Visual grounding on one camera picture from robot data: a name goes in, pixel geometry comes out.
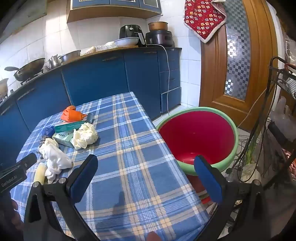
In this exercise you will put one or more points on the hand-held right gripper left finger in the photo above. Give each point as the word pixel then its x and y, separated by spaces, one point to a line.
pixel 84 177

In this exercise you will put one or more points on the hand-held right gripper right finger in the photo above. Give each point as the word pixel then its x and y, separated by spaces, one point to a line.
pixel 208 182

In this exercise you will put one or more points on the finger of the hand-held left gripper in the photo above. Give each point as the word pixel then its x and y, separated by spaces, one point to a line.
pixel 26 162

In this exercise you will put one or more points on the pale yellow sponge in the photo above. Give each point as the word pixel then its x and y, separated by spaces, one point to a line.
pixel 39 172

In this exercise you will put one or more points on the white cloth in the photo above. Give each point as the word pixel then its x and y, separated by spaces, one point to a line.
pixel 56 160

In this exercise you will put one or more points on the blue plastic bag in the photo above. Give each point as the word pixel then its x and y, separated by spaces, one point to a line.
pixel 48 130

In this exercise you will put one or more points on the cream paper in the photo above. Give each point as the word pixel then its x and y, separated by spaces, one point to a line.
pixel 84 135

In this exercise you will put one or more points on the green tissue packet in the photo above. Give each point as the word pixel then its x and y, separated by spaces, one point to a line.
pixel 62 138

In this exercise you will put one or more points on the red basin with green rim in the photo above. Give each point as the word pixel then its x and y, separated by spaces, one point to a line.
pixel 196 134

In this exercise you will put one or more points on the long teal box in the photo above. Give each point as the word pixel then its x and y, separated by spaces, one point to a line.
pixel 69 127

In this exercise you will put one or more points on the blue foil wrapper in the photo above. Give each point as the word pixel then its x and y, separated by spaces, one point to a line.
pixel 90 117

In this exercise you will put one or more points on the orange plastic bag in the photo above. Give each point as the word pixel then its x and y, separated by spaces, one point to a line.
pixel 72 114

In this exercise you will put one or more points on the white plastic bag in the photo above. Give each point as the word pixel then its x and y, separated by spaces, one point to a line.
pixel 248 171

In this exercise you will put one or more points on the blue plaid tablecloth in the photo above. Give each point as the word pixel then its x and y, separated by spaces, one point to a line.
pixel 129 162

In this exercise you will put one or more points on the green onions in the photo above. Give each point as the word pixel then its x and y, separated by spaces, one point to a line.
pixel 251 148

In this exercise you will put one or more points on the beige clay pot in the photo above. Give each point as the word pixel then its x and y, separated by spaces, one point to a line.
pixel 3 88

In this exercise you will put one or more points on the black wok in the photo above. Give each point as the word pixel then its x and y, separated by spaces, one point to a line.
pixel 30 68

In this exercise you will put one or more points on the clear plastic bags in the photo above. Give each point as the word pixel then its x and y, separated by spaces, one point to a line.
pixel 284 118

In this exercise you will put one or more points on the wooden door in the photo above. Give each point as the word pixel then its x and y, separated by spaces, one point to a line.
pixel 215 81

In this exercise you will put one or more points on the blue kitchen cabinet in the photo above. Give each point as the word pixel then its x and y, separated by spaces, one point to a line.
pixel 97 76

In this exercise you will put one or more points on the steel kettle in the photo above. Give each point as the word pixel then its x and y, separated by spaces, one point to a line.
pixel 53 61

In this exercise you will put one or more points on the steel pot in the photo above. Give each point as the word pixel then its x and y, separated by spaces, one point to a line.
pixel 70 56

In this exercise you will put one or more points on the white bagged food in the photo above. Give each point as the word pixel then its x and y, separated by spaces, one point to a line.
pixel 89 50

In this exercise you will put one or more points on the white bowl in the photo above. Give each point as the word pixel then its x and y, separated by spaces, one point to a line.
pixel 126 42

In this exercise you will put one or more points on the dark rice cooker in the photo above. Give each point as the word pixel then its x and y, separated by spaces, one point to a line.
pixel 159 38

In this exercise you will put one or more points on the black air fryer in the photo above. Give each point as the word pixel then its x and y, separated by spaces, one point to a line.
pixel 129 31

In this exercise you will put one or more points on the red patterned cloth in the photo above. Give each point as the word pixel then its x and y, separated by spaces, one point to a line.
pixel 203 18

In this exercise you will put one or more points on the brown pot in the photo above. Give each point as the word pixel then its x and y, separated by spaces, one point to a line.
pixel 157 26

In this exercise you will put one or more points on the blue wall cabinet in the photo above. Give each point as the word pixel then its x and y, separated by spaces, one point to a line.
pixel 115 7

